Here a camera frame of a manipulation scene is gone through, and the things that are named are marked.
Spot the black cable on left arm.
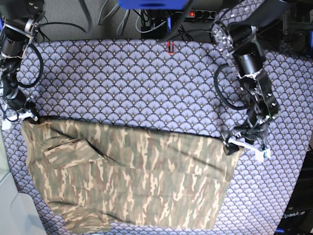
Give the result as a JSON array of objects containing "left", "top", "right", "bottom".
[{"left": 214, "top": 63, "right": 247, "bottom": 111}]

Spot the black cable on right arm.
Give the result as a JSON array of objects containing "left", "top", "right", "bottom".
[{"left": 14, "top": 43, "right": 45, "bottom": 88}]

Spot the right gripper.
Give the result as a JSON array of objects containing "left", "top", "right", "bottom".
[{"left": 2, "top": 100, "right": 39, "bottom": 124}]

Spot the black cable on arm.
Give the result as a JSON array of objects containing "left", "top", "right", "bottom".
[
  {"left": 214, "top": 63, "right": 247, "bottom": 111},
  {"left": 14, "top": 43, "right": 45, "bottom": 88}
]

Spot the white plastic bin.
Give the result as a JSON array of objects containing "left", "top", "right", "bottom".
[{"left": 0, "top": 137, "right": 46, "bottom": 235}]

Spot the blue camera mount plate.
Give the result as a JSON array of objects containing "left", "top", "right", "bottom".
[{"left": 118, "top": 0, "right": 187, "bottom": 10}]

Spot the black OpenArm box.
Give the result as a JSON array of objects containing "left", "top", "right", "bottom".
[{"left": 274, "top": 151, "right": 313, "bottom": 235}]

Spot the camouflage T-shirt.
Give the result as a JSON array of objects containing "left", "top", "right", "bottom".
[{"left": 21, "top": 118, "right": 243, "bottom": 234}]

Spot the purple fan-pattern table cloth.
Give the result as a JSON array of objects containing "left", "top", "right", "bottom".
[{"left": 0, "top": 39, "right": 313, "bottom": 235}]

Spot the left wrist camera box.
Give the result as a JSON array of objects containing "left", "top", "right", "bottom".
[{"left": 255, "top": 148, "right": 271, "bottom": 163}]

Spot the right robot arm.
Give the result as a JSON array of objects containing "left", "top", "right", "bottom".
[{"left": 0, "top": 0, "right": 45, "bottom": 123}]

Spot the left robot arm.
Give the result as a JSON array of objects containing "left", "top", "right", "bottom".
[{"left": 212, "top": 0, "right": 296, "bottom": 158}]

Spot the black power strip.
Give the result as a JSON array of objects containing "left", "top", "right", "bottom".
[{"left": 187, "top": 10, "right": 217, "bottom": 20}]

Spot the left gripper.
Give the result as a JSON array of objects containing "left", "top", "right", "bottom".
[{"left": 222, "top": 117, "right": 269, "bottom": 156}]

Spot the blue clamp right edge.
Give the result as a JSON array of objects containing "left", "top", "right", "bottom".
[{"left": 306, "top": 31, "right": 313, "bottom": 57}]

